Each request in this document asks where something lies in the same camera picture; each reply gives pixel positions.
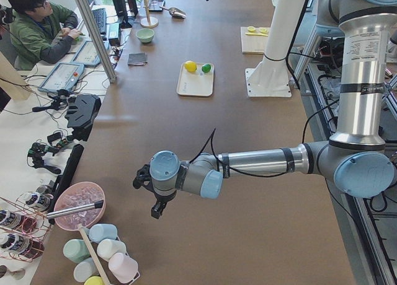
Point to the yellow lemon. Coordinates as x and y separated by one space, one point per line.
190 66

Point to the green lime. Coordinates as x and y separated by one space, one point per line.
206 68

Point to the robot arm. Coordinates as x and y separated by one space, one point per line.
353 157

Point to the cream rabbit tray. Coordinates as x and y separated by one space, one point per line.
197 84

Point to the metal scoop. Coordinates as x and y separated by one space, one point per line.
175 12

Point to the yellow plastic knife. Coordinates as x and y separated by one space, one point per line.
256 34

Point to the metal tongs in bowl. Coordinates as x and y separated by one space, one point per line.
76 209

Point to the white plastic cup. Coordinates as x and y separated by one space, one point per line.
107 248

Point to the light blue plastic cup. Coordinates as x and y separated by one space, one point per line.
99 232

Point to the wooden mug stand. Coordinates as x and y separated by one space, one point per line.
148 21

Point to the pale pink plastic cup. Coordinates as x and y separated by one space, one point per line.
123 267

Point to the wooden cutting board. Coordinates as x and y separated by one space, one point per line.
253 44

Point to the mint green bowl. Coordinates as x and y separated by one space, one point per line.
145 35

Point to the pink ice bowl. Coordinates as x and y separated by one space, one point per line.
80 194

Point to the mint green plastic cup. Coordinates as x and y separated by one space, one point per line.
76 250

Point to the yellow plastic cup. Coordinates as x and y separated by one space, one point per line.
94 280

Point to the grey folded cloth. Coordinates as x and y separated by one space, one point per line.
137 59

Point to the black bar device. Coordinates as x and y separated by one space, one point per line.
70 169

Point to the grey blue plastic cup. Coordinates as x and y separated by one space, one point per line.
84 270

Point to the black keyboard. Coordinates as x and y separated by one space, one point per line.
100 16

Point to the teach pendant tablet far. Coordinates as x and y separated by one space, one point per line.
87 55

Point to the teach pendant tablet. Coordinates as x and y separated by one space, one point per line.
87 55
64 76

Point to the teach pendant tablet near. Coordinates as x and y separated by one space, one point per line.
64 76

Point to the seated person green jacket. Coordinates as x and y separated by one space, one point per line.
41 31

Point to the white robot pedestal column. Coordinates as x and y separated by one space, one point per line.
284 23

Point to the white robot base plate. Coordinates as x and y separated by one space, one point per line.
263 82

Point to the aluminium frame post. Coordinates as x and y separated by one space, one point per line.
85 10

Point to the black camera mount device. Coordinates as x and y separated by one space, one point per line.
82 110

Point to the copper wire bottle rack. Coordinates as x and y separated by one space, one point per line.
24 227

